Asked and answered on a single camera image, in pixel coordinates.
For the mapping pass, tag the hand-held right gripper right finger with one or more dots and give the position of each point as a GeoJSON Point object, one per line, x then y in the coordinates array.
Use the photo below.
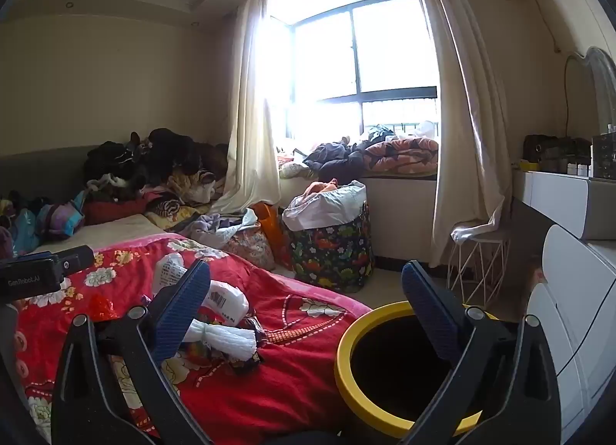
{"type": "Point", "coordinates": [428, 310]}

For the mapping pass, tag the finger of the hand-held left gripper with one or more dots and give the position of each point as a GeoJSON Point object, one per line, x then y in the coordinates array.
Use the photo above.
{"type": "Point", "coordinates": [74, 261]}
{"type": "Point", "coordinates": [29, 257]}

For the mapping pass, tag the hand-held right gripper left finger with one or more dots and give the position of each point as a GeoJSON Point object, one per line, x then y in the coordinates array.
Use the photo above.
{"type": "Point", "coordinates": [178, 315]}

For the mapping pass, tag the white foam net roll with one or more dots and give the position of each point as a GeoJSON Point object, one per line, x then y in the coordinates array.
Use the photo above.
{"type": "Point", "coordinates": [226, 341]}

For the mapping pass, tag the yellow-rimmed black trash bin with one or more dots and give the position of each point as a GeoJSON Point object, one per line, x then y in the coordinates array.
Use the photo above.
{"type": "Point", "coordinates": [346, 358]}

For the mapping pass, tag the beige bed sheet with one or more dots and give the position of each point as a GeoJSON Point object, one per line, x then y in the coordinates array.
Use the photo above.
{"type": "Point", "coordinates": [96, 233]}

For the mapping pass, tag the blue striped cloth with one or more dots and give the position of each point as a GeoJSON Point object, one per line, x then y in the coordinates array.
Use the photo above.
{"type": "Point", "coordinates": [53, 221]}

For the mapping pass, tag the white printed plastic bag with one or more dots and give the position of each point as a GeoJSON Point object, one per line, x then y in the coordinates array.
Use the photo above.
{"type": "Point", "coordinates": [168, 271]}

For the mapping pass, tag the white tissue packet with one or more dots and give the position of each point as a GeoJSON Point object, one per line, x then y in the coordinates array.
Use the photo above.
{"type": "Point", "coordinates": [226, 300]}

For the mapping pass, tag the red snack wrapper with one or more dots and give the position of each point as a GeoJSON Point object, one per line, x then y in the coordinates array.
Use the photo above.
{"type": "Point", "coordinates": [102, 307]}

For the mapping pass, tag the red cloth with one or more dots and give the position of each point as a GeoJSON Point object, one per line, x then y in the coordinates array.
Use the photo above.
{"type": "Point", "coordinates": [115, 211]}

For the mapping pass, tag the dark snack wrapper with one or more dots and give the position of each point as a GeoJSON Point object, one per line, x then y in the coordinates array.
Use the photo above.
{"type": "Point", "coordinates": [252, 329]}

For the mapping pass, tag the grey bed headboard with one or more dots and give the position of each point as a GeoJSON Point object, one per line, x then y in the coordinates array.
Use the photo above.
{"type": "Point", "coordinates": [38, 165]}

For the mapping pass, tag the grey crumpled clothes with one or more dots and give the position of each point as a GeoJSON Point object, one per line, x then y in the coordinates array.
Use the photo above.
{"type": "Point", "coordinates": [211, 226]}

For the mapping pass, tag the floral fabric bag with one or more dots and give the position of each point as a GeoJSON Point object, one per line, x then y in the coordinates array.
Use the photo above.
{"type": "Point", "coordinates": [250, 247]}

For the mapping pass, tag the zebra print cloth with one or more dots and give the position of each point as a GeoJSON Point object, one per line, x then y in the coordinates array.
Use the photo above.
{"type": "Point", "coordinates": [163, 206]}

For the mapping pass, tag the dinosaur print laundry basket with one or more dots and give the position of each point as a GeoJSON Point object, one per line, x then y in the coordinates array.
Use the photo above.
{"type": "Point", "coordinates": [332, 252]}

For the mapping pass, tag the orange shopping bag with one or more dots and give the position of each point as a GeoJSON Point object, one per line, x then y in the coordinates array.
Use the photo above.
{"type": "Point", "coordinates": [269, 228]}

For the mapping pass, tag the red floral blanket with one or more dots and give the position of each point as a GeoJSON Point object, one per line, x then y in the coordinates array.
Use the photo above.
{"type": "Point", "coordinates": [288, 377]}

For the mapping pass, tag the pile of dark clothes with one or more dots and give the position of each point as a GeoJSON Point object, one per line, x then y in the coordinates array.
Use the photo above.
{"type": "Point", "coordinates": [168, 151]}

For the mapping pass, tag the white drawer cabinet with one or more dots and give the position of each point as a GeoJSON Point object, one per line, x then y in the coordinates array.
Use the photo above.
{"type": "Point", "coordinates": [572, 281]}

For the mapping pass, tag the orange patterned quilt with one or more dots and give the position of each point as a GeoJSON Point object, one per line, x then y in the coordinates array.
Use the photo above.
{"type": "Point", "coordinates": [404, 156]}

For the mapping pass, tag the orange cloth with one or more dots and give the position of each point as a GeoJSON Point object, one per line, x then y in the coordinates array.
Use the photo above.
{"type": "Point", "coordinates": [317, 187]}

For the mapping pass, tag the yellow box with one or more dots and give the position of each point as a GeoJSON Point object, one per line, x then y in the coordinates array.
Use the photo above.
{"type": "Point", "coordinates": [524, 165]}

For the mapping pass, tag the white vanity desk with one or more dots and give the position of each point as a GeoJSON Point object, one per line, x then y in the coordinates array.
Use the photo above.
{"type": "Point", "coordinates": [563, 199]}

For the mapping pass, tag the dark puffer jacket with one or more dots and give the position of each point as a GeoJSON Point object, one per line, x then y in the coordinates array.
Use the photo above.
{"type": "Point", "coordinates": [337, 161]}

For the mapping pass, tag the cream curtain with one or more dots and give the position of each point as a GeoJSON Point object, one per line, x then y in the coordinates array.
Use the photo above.
{"type": "Point", "coordinates": [245, 137]}
{"type": "Point", "coordinates": [467, 137]}

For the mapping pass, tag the white green cloth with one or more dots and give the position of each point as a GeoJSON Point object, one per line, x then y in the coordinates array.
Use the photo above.
{"type": "Point", "coordinates": [291, 170]}

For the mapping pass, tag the black bag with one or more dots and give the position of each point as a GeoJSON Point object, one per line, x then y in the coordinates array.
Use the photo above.
{"type": "Point", "coordinates": [548, 151]}

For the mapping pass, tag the clear acrylic drawer organizer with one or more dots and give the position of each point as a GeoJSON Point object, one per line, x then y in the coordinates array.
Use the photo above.
{"type": "Point", "coordinates": [604, 156]}

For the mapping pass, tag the black framed window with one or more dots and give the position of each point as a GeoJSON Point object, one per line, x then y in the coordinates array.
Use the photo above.
{"type": "Point", "coordinates": [327, 64]}

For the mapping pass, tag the wavy frame mirror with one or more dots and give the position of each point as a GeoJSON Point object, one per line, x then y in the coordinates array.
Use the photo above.
{"type": "Point", "coordinates": [601, 84]}

